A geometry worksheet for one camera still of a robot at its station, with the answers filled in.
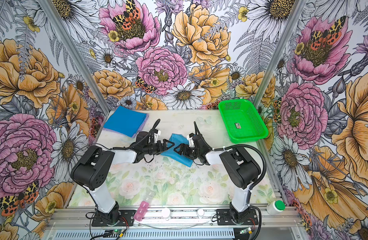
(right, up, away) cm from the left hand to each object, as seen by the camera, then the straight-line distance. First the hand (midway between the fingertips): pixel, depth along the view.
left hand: (170, 149), depth 93 cm
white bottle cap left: (+1, -25, -23) cm, 34 cm away
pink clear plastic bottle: (-12, -26, -17) cm, 33 cm away
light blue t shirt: (+4, +5, +9) cm, 11 cm away
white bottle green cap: (+51, -23, -23) cm, 61 cm away
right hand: (+5, -3, 0) cm, 6 cm away
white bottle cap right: (+17, -26, -21) cm, 38 cm away
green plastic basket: (+52, +17, +23) cm, 60 cm away
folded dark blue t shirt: (-36, +18, +19) cm, 44 cm away
